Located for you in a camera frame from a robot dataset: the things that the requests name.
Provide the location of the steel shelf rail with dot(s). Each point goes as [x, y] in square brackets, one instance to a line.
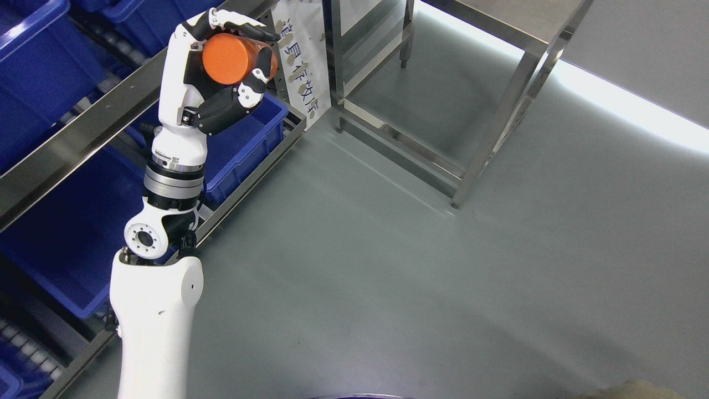
[26, 183]

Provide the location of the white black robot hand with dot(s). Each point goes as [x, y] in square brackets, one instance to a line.
[193, 106]

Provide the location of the orange cylindrical capacitor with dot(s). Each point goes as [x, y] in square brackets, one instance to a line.
[228, 59]

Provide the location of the large blue bin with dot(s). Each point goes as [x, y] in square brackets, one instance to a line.
[47, 67]

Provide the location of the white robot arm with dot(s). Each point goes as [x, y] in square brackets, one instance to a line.
[156, 283]

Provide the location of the blue bin lower middle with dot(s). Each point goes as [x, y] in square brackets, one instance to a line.
[67, 241]

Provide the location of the blue bin lower right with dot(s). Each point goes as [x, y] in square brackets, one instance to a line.
[236, 152]

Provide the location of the blue bin far right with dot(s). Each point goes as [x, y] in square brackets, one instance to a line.
[145, 25]

